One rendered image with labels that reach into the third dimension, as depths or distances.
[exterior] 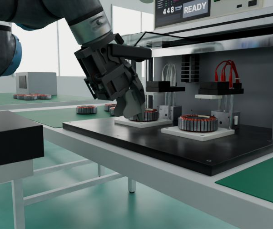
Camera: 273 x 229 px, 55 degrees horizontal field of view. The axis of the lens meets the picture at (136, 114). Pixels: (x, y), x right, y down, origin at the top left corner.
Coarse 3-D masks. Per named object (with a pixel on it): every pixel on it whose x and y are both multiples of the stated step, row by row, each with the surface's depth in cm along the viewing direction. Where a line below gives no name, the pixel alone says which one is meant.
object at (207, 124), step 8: (184, 120) 74; (192, 120) 72; (200, 120) 72; (208, 120) 72; (216, 120) 74; (184, 128) 74; (192, 128) 72; (200, 128) 72; (208, 128) 72; (216, 128) 74
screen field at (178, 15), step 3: (171, 15) 98; (174, 15) 97; (177, 15) 96; (159, 18) 103; (162, 18) 102; (165, 18) 101; (168, 18) 99; (171, 18) 98; (174, 18) 97; (159, 21) 103; (162, 21) 102
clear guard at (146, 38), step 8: (144, 32) 76; (152, 32) 78; (128, 40) 79; (136, 40) 75; (144, 40) 92; (152, 40) 92; (160, 40) 92; (168, 40) 92; (176, 40) 92; (184, 40) 92; (192, 40) 92; (200, 40) 93
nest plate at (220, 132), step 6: (174, 126) 82; (162, 132) 78; (168, 132) 76; (174, 132) 74; (180, 132) 73; (186, 132) 73; (192, 132) 73; (198, 132) 73; (204, 132) 73; (210, 132) 73; (216, 132) 73; (222, 132) 73; (228, 132) 74; (192, 138) 70; (198, 138) 68; (204, 138) 67; (210, 138) 69
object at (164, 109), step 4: (160, 108) 105; (164, 108) 104; (168, 108) 102; (172, 108) 101; (176, 108) 101; (180, 108) 103; (160, 112) 106; (164, 112) 104; (168, 112) 102; (172, 112) 101; (176, 112) 102; (180, 112) 103; (160, 116) 106; (164, 116) 104; (168, 116) 103; (172, 116) 101; (176, 116) 102; (172, 120) 101
